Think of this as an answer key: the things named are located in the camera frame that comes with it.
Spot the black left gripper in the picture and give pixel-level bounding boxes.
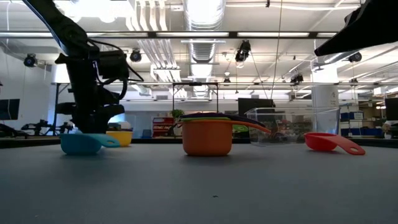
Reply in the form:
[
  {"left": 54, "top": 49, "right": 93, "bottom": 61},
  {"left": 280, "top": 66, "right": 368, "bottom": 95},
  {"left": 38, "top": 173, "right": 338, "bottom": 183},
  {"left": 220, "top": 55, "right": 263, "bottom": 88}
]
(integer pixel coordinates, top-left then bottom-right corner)
[{"left": 55, "top": 52, "right": 126, "bottom": 134}]

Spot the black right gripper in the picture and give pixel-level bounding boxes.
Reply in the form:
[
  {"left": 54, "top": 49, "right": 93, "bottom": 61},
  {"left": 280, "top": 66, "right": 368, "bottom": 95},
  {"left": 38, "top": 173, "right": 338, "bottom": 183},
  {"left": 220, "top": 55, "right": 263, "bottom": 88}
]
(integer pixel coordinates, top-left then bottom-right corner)
[{"left": 313, "top": 0, "right": 398, "bottom": 57}]

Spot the teal measuring cup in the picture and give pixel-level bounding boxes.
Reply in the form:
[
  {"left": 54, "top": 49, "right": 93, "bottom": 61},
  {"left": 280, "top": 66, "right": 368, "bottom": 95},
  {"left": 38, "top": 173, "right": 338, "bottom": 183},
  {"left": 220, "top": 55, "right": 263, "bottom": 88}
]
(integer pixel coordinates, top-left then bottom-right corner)
[{"left": 60, "top": 133, "right": 121, "bottom": 156}]

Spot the yellow measuring cup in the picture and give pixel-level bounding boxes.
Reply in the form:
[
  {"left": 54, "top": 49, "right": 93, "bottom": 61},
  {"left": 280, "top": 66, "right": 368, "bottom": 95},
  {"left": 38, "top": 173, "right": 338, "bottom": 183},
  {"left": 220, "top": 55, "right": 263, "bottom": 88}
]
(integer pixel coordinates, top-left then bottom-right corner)
[{"left": 106, "top": 130, "right": 134, "bottom": 147}]

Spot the red measuring cup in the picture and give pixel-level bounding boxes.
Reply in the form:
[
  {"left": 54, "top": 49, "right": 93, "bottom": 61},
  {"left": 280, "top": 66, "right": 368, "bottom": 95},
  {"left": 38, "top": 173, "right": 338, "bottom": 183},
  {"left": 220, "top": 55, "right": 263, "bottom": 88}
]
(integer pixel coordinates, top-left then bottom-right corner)
[{"left": 303, "top": 132, "right": 366, "bottom": 156}]

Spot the green measuring cup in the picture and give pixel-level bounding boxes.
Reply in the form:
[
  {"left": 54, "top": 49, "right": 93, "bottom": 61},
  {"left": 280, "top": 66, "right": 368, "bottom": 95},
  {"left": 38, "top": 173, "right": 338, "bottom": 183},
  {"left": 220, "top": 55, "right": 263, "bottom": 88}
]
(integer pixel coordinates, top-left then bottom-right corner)
[{"left": 181, "top": 116, "right": 249, "bottom": 133}]

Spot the orange measuring cup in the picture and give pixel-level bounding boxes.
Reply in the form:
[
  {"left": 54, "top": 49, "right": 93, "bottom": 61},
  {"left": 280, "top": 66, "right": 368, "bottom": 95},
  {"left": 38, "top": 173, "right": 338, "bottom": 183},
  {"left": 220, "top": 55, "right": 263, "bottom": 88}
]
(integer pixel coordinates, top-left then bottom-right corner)
[{"left": 181, "top": 119, "right": 272, "bottom": 157}]

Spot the clear plastic basket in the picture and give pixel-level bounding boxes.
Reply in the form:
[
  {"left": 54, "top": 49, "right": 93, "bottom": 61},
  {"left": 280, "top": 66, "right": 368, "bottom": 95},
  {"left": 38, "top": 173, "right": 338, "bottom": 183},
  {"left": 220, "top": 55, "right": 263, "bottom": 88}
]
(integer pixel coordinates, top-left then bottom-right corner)
[{"left": 244, "top": 107, "right": 341, "bottom": 147}]

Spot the red storage shelf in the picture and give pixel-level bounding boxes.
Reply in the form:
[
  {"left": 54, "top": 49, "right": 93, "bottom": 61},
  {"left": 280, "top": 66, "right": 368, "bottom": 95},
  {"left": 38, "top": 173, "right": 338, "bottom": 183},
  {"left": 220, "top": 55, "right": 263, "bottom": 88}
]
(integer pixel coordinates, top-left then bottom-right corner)
[{"left": 152, "top": 116, "right": 175, "bottom": 138}]

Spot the dark computer monitor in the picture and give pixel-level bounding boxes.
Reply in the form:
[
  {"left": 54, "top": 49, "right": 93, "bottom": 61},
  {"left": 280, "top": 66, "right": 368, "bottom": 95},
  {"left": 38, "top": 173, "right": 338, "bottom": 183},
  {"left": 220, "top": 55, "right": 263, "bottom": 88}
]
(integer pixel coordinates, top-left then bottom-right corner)
[
  {"left": 384, "top": 98, "right": 398, "bottom": 122},
  {"left": 0, "top": 98, "right": 20, "bottom": 121},
  {"left": 238, "top": 98, "right": 274, "bottom": 123}
]

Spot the green background potted plant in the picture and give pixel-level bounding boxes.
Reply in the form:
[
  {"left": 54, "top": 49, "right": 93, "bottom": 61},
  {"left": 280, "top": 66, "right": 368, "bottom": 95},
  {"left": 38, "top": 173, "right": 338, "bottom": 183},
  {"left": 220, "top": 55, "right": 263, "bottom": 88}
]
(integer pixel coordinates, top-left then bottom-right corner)
[{"left": 170, "top": 108, "right": 185, "bottom": 136}]

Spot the blue storage shelf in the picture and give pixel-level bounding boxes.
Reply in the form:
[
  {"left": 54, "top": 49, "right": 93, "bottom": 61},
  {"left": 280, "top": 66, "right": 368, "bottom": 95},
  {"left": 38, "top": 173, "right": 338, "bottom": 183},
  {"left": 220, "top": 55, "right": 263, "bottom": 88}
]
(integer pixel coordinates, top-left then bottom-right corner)
[{"left": 340, "top": 111, "right": 387, "bottom": 137}]

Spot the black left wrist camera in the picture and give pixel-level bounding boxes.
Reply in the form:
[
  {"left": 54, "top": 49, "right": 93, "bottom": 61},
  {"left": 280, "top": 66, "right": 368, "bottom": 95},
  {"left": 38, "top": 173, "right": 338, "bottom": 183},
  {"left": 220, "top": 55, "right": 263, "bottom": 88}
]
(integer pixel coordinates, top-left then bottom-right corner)
[{"left": 99, "top": 51, "right": 130, "bottom": 80}]

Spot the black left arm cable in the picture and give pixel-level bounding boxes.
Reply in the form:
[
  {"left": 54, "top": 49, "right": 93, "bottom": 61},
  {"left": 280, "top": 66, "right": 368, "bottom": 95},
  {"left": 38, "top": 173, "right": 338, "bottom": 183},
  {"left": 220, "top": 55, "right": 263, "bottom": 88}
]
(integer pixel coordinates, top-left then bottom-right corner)
[{"left": 90, "top": 39, "right": 144, "bottom": 101}]

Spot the thin hanging cable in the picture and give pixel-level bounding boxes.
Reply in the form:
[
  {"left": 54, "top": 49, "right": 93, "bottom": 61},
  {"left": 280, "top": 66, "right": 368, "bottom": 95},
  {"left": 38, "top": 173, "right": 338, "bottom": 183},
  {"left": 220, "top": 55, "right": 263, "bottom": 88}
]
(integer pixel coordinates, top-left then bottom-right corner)
[{"left": 269, "top": 0, "right": 283, "bottom": 100}]

